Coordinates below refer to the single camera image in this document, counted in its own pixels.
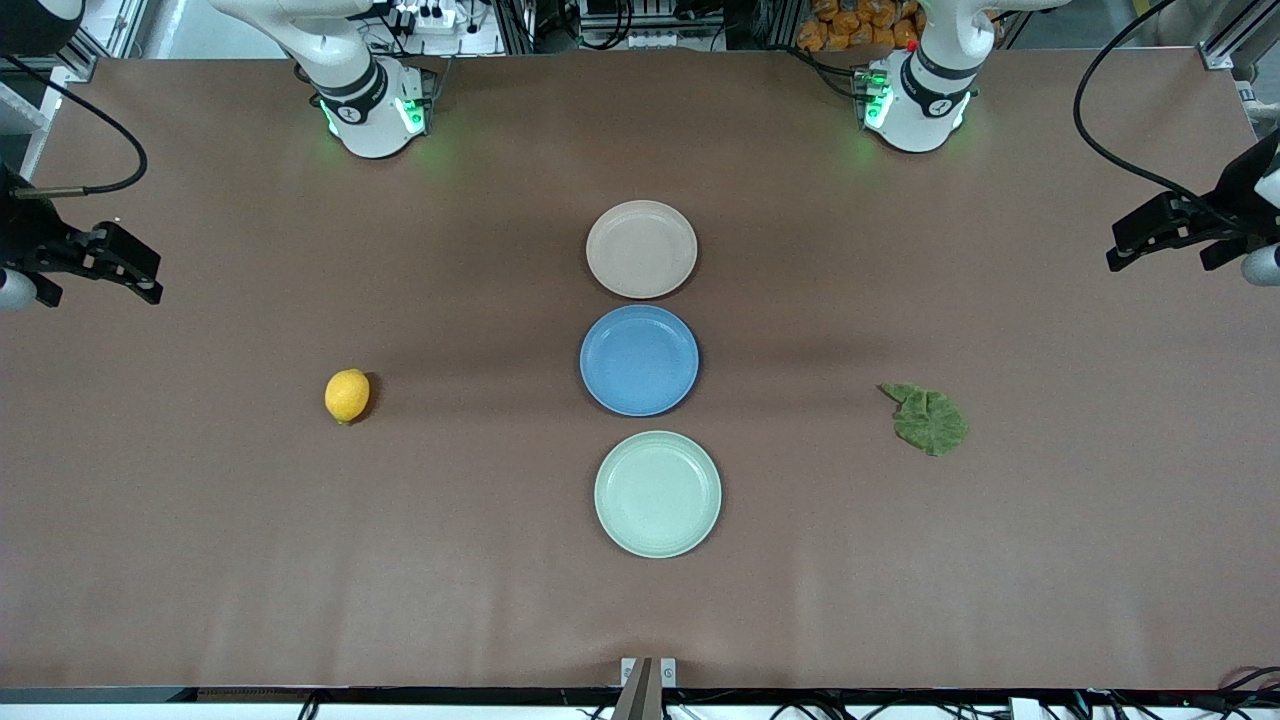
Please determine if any yellow lemon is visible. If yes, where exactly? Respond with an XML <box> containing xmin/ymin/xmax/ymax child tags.
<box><xmin>324</xmin><ymin>368</ymin><xmax>371</xmax><ymax>425</ymax></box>

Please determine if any green lettuce leaf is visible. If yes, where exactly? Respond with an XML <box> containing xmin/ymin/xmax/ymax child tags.
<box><xmin>880</xmin><ymin>382</ymin><xmax>969</xmax><ymax>458</ymax></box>

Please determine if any orange snack bag pile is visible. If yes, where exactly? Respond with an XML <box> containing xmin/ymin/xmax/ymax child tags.
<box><xmin>797</xmin><ymin>0</ymin><xmax>923</xmax><ymax>53</ymax></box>

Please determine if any white power strip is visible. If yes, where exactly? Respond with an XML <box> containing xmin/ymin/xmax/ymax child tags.
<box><xmin>393</xmin><ymin>3</ymin><xmax>458</xmax><ymax>33</ymax></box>

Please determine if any beige plate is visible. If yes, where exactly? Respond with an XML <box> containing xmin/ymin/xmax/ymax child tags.
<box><xmin>586</xmin><ymin>200</ymin><xmax>699</xmax><ymax>300</ymax></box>

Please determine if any blue plate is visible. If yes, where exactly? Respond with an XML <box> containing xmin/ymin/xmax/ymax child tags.
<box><xmin>580</xmin><ymin>305</ymin><xmax>700</xmax><ymax>418</ymax></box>

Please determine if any pale green plate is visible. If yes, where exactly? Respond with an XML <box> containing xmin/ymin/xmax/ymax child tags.
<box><xmin>594</xmin><ymin>430</ymin><xmax>723</xmax><ymax>559</ymax></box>

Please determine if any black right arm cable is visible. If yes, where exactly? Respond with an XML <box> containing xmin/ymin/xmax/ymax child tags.
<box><xmin>0</xmin><ymin>55</ymin><xmax>150</xmax><ymax>197</ymax></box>

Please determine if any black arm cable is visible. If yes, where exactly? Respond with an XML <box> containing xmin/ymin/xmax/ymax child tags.
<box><xmin>0</xmin><ymin>55</ymin><xmax>150</xmax><ymax>197</ymax></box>
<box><xmin>1073</xmin><ymin>0</ymin><xmax>1251</xmax><ymax>218</ymax></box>

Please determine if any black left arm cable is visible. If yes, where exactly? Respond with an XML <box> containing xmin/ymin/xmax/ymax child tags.
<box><xmin>1073</xmin><ymin>0</ymin><xmax>1251</xmax><ymax>218</ymax></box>

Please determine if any black base cable bundle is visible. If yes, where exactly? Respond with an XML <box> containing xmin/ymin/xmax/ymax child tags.
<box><xmin>798</xmin><ymin>45</ymin><xmax>873</xmax><ymax>103</ymax></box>

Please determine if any black loose cable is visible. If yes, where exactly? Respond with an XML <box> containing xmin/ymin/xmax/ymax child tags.
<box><xmin>1215</xmin><ymin>665</ymin><xmax>1280</xmax><ymax>694</ymax></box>

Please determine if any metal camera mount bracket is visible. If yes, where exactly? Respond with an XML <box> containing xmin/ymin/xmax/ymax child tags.
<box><xmin>620</xmin><ymin>657</ymin><xmax>678</xmax><ymax>720</ymax></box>

